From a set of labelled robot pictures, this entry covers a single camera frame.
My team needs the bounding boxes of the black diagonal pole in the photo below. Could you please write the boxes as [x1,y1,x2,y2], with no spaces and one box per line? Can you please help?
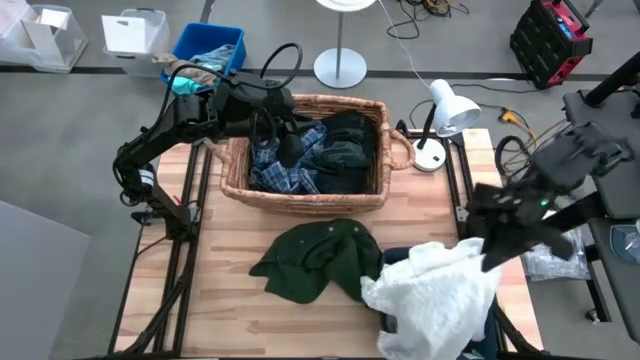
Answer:
[582,49,640,109]

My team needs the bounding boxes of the grey side table top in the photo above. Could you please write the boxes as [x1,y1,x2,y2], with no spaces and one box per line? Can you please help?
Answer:
[563,89,640,221]
[587,215,640,346]

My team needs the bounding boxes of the white desk lamp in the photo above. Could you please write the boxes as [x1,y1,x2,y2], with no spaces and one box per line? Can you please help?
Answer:
[411,78,483,173]

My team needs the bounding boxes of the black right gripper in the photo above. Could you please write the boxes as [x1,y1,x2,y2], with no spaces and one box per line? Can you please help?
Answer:
[464,181,577,275]

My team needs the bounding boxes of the light blue cloth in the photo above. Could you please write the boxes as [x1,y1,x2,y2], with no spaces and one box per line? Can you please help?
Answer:
[189,43,236,74]

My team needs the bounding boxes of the yellow cable bundle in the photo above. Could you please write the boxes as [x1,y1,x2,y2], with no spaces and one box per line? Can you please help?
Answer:
[494,107,574,154]

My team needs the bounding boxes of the tan cloth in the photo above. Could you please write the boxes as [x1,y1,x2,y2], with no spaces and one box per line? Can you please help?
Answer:
[151,51,221,86]

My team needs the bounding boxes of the clear plastic storage box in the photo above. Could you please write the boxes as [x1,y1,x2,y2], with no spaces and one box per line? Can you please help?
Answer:
[0,2,89,74]

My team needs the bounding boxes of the clear bin with white lid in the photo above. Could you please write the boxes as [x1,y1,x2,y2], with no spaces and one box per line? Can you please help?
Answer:
[101,7,172,77]

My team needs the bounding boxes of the blue plastic bin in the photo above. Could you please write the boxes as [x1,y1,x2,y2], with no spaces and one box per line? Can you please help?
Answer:
[159,22,247,101]

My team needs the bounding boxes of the clear plastic lid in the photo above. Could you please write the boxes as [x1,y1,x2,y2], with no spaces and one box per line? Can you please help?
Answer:
[609,223,640,265]

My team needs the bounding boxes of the black aluminium mounting frame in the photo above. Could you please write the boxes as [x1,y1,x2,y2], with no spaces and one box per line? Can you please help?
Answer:
[107,139,212,360]
[444,128,546,360]

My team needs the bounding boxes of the teal cloth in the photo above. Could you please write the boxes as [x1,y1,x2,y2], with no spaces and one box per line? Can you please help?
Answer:
[167,74,211,97]

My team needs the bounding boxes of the red and black toolbox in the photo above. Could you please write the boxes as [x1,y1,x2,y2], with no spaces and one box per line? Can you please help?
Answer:
[508,0,595,91]

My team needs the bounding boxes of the clear plastic bag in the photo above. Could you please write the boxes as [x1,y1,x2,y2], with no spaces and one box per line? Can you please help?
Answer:
[522,227,593,283]

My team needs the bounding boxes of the dark denim trousers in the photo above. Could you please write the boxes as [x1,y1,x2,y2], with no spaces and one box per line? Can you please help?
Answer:
[299,109,380,196]

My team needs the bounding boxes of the grey flat board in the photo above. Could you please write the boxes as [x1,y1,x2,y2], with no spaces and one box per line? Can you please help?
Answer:
[0,199,92,360]

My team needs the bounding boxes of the navy fabric bin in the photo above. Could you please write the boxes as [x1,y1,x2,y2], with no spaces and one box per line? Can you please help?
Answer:
[378,245,502,360]

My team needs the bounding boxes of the black table leg frame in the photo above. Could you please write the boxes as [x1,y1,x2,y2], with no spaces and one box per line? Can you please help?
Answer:
[544,192,614,324]

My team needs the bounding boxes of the woven wicker basket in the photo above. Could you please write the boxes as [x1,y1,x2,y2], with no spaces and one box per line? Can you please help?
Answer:
[202,92,417,217]

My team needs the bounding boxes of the white cable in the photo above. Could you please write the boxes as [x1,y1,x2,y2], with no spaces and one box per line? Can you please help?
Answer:
[377,0,434,91]

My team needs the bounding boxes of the black cable tangle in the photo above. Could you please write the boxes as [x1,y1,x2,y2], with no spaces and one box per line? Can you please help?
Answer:
[385,0,471,40]

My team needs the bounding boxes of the dark green shirt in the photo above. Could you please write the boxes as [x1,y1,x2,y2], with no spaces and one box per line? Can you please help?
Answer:
[248,217,385,306]

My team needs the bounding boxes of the blue plaid shirt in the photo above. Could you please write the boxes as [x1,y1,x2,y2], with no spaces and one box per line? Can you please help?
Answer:
[248,121,330,196]

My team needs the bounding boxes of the white crinkled garment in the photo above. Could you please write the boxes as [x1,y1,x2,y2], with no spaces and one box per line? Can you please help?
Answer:
[359,237,504,360]

